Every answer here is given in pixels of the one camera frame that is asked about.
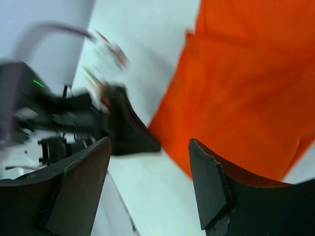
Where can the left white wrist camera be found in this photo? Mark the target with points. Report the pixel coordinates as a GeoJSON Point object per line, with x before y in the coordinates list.
{"type": "Point", "coordinates": [106, 63]}

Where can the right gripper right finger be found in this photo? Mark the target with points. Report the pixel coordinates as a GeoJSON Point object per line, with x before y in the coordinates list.
{"type": "Point", "coordinates": [232, 201]}

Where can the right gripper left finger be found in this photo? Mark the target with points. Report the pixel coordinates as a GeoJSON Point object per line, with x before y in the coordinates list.
{"type": "Point", "coordinates": [59, 200]}

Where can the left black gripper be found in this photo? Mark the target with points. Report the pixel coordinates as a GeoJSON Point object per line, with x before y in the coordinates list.
{"type": "Point", "coordinates": [39, 109]}

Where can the orange t shirt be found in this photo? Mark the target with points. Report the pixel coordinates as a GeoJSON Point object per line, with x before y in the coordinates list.
{"type": "Point", "coordinates": [244, 86]}

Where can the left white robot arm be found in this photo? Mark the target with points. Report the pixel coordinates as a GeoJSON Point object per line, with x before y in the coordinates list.
{"type": "Point", "coordinates": [14, 75]}

